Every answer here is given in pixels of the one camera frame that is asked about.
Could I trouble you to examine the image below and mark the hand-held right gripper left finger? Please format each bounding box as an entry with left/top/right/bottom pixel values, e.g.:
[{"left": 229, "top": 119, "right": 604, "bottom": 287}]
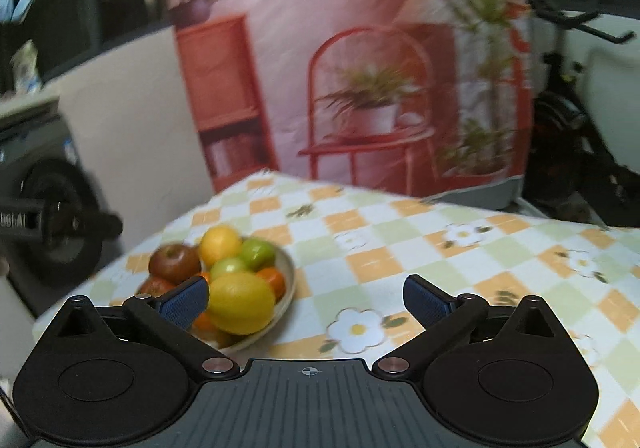
[{"left": 55, "top": 275, "right": 241, "bottom": 379}]

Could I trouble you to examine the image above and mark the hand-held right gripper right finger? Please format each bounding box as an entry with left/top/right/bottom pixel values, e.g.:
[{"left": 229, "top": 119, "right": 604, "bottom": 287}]
[{"left": 374, "top": 274, "right": 564, "bottom": 378}]

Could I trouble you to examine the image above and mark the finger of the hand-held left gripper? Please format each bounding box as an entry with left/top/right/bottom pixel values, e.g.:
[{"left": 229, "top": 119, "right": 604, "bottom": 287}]
[{"left": 50, "top": 209, "right": 124, "bottom": 241}]

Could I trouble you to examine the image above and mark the red apple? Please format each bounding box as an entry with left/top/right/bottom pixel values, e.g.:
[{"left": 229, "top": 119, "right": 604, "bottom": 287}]
[
  {"left": 137, "top": 276, "right": 176, "bottom": 299},
  {"left": 148, "top": 243, "right": 202, "bottom": 285}
]

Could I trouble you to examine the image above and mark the green apple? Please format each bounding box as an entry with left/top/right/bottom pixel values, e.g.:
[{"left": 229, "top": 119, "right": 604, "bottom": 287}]
[
  {"left": 210, "top": 256, "right": 251, "bottom": 281},
  {"left": 240, "top": 238, "right": 277, "bottom": 271}
]

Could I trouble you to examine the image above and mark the large yellow lemon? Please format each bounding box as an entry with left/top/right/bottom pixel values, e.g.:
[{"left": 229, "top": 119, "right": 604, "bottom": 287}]
[{"left": 206, "top": 272, "right": 277, "bottom": 336}]

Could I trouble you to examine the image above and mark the small yellow lemon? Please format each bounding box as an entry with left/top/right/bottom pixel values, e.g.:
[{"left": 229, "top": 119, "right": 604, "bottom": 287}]
[{"left": 198, "top": 225, "right": 244, "bottom": 269}]

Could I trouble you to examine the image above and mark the beige round plate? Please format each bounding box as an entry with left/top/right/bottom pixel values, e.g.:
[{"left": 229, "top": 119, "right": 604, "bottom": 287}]
[{"left": 135, "top": 240, "right": 297, "bottom": 354}]

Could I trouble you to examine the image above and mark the checked floral tablecloth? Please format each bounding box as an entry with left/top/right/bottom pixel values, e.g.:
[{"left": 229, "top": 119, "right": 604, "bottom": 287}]
[{"left": 32, "top": 170, "right": 640, "bottom": 448}]

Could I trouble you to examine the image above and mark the grey washing machine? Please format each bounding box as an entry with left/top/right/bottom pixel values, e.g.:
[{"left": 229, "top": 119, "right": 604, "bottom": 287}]
[{"left": 0, "top": 98, "right": 121, "bottom": 313}]

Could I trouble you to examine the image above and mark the white plastic packet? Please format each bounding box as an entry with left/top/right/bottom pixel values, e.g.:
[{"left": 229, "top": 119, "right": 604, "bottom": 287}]
[{"left": 12, "top": 40, "right": 44, "bottom": 93}]

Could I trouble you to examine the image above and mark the black exercise bike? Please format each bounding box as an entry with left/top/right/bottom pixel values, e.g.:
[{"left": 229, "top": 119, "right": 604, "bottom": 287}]
[{"left": 520, "top": 0, "right": 640, "bottom": 229}]

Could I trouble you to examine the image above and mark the printed pink backdrop cloth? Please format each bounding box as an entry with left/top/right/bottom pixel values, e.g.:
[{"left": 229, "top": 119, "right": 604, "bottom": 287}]
[{"left": 157, "top": 0, "right": 533, "bottom": 209}]

